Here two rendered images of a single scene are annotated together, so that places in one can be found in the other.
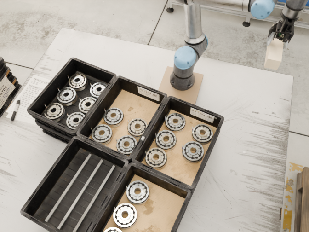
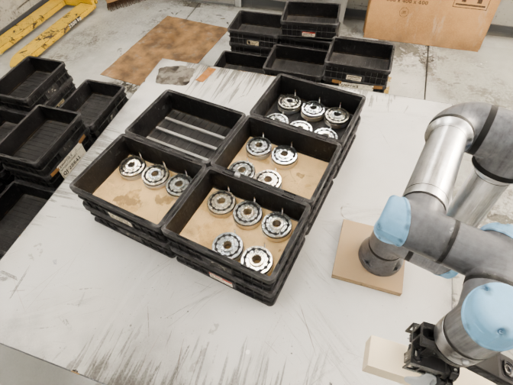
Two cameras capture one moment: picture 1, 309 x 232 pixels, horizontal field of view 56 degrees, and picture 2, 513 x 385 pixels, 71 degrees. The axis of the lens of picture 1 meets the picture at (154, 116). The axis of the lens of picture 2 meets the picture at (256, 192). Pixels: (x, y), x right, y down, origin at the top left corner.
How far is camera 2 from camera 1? 1.03 m
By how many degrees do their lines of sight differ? 47
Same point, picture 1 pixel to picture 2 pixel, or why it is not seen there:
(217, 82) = (392, 321)
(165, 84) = (366, 231)
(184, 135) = (258, 241)
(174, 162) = (217, 227)
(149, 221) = (146, 200)
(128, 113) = (293, 173)
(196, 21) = (455, 213)
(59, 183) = (203, 121)
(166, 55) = not seen: hidden behind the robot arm
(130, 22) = not seen: outside the picture
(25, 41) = not seen: hidden behind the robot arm
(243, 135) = (279, 354)
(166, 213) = (151, 218)
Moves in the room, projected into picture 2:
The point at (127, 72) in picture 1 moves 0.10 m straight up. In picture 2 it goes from (385, 184) to (392, 169)
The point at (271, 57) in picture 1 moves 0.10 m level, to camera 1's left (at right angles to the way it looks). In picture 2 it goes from (375, 342) to (365, 296)
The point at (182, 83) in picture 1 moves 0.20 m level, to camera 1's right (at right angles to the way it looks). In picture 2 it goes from (365, 248) to (379, 306)
